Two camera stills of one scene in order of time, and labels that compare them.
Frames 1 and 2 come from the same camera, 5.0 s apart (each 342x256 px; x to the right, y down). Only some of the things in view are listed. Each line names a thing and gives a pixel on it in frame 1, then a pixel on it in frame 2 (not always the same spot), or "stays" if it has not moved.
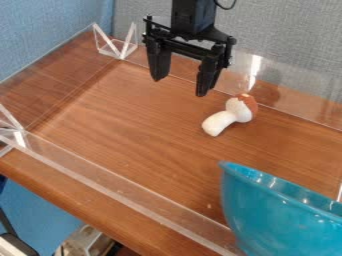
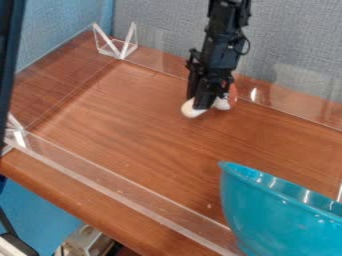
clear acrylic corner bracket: x=114 y=47 stays
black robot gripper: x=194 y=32 → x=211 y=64
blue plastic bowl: x=281 y=219 stays
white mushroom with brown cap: x=240 y=111 → x=220 y=104
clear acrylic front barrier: x=120 y=192 stays
